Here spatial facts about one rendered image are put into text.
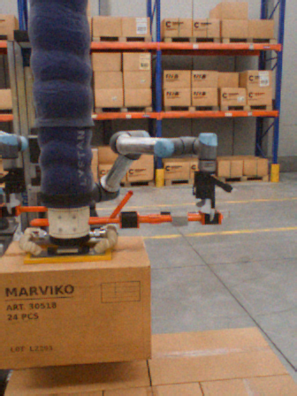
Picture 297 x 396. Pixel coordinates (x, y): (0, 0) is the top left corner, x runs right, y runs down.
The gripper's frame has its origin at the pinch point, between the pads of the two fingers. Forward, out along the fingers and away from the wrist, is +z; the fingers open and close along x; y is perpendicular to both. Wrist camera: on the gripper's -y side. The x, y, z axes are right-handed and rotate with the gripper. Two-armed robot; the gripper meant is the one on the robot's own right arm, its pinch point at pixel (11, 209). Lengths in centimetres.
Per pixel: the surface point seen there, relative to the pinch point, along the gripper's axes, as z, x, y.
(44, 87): -53, -36, 25
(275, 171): 100, 706, 425
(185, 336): 67, -10, 81
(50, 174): -21.0, -35.1, 24.8
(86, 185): -16, -33, 38
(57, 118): -42, -37, 29
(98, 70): -128, 693, 36
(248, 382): 68, -49, 101
